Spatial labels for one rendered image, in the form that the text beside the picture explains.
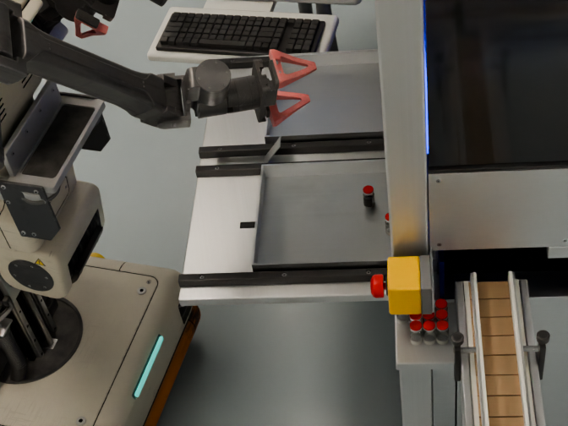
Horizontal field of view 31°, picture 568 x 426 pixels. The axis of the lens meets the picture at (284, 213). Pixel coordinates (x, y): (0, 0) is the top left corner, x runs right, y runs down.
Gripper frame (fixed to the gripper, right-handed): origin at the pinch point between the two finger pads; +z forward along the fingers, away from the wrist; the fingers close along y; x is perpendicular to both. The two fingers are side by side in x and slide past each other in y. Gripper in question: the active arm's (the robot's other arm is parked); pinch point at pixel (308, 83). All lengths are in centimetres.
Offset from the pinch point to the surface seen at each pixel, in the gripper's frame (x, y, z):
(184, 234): -45, 145, -11
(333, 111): -16.9, 39.4, 14.8
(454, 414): 48, 60, 25
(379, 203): 10.4, 30.7, 15.2
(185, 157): -78, 155, -4
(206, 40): -55, 60, -4
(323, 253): 18.7, 30.0, 1.4
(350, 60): -30, 41, 23
